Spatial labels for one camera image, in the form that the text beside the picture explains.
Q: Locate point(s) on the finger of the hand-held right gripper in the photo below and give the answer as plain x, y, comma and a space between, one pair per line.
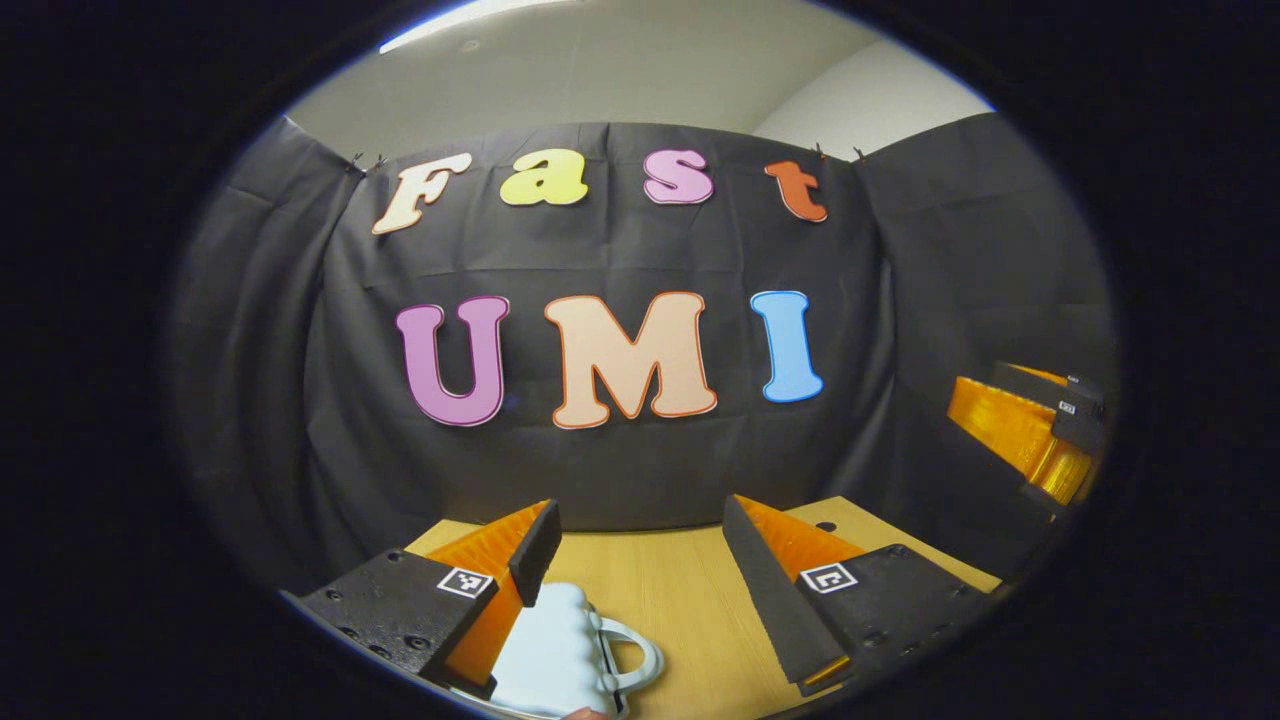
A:
1020, 430
1080, 392

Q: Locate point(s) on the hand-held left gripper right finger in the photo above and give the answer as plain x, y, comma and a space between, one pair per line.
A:
775, 610

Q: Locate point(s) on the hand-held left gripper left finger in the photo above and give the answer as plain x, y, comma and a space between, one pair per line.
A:
533, 555

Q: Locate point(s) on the black backdrop cloth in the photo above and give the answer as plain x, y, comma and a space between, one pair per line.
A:
900, 300

